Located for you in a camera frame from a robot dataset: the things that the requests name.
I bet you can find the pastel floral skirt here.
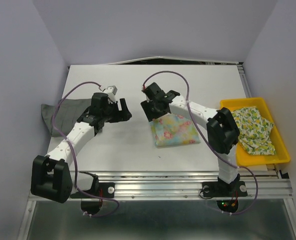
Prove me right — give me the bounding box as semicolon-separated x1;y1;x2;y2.
149;114;201;148

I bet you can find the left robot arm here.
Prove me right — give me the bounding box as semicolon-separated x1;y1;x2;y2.
30;92;132;203

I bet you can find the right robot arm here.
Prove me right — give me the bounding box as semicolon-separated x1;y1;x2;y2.
141;82;240;195

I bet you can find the folded grey skirt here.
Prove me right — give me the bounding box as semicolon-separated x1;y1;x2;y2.
41;99;96;141

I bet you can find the yellow plastic tray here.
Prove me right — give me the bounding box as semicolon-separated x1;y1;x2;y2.
220;97;291;166

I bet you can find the lemon print skirt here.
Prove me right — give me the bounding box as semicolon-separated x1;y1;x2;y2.
232;106;276;156

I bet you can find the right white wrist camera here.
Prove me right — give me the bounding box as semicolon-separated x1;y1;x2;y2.
142;90;151;102

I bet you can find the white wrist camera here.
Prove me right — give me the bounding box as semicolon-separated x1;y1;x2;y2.
142;90;151;102
103;85;118;99

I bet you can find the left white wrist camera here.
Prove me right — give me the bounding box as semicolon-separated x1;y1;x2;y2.
103;85;118;99

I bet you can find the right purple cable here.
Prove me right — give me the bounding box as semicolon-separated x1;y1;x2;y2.
140;70;258;216

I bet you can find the purple cable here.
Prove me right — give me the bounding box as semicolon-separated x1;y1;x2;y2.
51;81;120;218
140;70;258;216

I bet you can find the aluminium rail frame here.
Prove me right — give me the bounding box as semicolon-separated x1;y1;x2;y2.
18;169;296;240

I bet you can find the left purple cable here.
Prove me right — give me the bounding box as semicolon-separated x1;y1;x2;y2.
51;81;120;218

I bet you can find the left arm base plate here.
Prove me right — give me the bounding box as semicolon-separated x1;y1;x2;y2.
70;171;116;216

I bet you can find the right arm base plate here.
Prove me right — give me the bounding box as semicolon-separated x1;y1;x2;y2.
199;181;248;215

